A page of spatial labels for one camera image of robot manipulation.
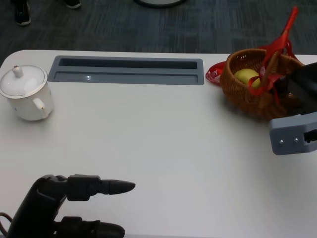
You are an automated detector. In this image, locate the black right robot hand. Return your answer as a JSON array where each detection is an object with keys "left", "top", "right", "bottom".
[{"left": 273, "top": 61, "right": 317, "bottom": 117}]

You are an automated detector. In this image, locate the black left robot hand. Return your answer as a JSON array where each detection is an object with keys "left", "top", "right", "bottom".
[{"left": 8, "top": 174, "right": 137, "bottom": 238}]

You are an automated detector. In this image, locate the brown wicker basket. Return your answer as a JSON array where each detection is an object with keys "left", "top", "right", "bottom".
[{"left": 219, "top": 48, "right": 306, "bottom": 121}]

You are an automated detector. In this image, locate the wicker basket with red ribbon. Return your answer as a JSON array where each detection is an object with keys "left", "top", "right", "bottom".
[{"left": 206, "top": 5, "right": 301, "bottom": 97}]

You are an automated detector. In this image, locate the yellow-green pear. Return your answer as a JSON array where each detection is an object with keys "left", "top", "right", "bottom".
[{"left": 233, "top": 69, "right": 266, "bottom": 89}]

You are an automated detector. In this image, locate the white lidded teacup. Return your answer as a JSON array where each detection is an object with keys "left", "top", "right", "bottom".
[{"left": 0, "top": 64, "right": 54, "bottom": 121}]

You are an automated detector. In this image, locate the grey long table slot tray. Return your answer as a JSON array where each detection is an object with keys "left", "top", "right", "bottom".
[{"left": 48, "top": 55, "right": 205, "bottom": 87}]

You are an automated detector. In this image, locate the white round base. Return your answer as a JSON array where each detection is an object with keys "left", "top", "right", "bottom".
[{"left": 133, "top": 0, "right": 184, "bottom": 8}]

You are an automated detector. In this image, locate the black shoe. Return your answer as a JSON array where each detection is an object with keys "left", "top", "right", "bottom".
[
  {"left": 14, "top": 0, "right": 32, "bottom": 27},
  {"left": 64, "top": 0, "right": 82, "bottom": 9}
]

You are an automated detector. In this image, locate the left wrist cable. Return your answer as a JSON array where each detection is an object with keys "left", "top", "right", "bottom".
[{"left": 0, "top": 211, "right": 13, "bottom": 234}]

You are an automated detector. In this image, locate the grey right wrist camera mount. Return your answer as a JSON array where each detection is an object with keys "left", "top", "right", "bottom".
[{"left": 268, "top": 113, "right": 317, "bottom": 156}]

